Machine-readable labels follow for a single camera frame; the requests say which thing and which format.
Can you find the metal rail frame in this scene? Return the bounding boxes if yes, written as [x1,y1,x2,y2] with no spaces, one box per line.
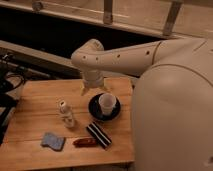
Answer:
[0,0,213,48]

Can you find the black cables and equipment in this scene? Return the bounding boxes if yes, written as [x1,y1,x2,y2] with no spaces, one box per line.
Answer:
[0,52,28,146]

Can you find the blue sponge cloth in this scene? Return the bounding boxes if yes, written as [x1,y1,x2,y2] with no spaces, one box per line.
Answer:
[41,132,66,151]

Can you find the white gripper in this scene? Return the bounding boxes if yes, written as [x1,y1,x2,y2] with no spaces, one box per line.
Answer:
[81,70,109,96]

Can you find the white cup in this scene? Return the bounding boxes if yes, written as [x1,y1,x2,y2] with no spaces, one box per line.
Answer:
[98,93,116,115]

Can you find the black white striped block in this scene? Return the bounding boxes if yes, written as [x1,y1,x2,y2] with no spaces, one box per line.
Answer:
[86,122,112,149]

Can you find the red brown oblong object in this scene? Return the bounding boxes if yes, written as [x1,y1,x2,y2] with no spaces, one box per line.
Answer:
[73,138,97,147]

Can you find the small white bottle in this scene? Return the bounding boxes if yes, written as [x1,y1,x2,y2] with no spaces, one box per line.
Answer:
[59,101,75,128]

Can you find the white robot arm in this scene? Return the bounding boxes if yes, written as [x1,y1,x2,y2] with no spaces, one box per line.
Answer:
[71,38,213,171]

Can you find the black saucer plate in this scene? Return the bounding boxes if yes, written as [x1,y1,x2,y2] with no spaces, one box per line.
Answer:
[88,94,121,121]

